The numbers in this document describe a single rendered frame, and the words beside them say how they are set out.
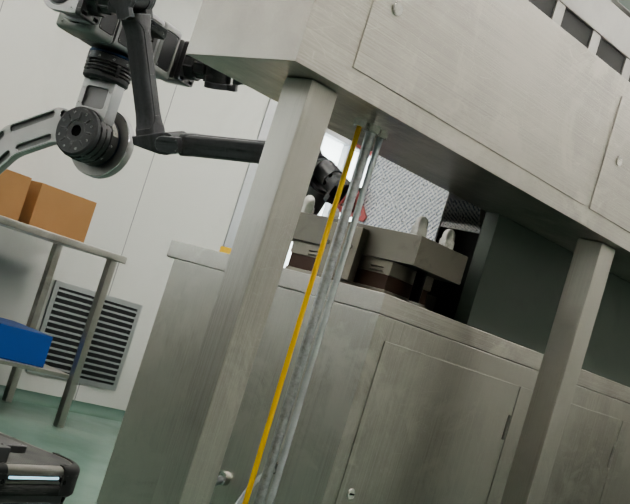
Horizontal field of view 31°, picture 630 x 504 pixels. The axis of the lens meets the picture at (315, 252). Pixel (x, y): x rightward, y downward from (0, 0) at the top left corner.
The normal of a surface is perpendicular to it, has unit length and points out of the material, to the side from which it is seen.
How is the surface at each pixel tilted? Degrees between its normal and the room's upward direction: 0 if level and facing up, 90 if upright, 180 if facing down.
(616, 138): 90
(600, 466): 90
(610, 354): 90
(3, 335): 90
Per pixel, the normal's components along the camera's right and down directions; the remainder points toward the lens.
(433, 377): 0.70, 0.16
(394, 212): -0.66, -0.26
